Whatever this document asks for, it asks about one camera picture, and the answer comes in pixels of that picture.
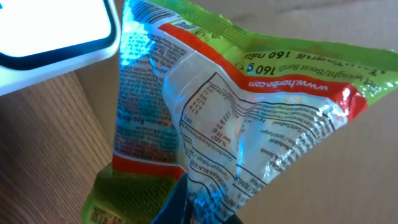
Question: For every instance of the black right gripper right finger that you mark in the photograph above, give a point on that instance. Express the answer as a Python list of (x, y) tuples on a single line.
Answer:
[(233, 219)]

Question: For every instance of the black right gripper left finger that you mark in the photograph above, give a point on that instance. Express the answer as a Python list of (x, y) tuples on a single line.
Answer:
[(177, 208)]

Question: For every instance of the green clear snack bag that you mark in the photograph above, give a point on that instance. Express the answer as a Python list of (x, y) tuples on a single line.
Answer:
[(231, 108)]

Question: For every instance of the white barcode scanner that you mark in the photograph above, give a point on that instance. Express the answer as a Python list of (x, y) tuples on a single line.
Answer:
[(42, 39)]

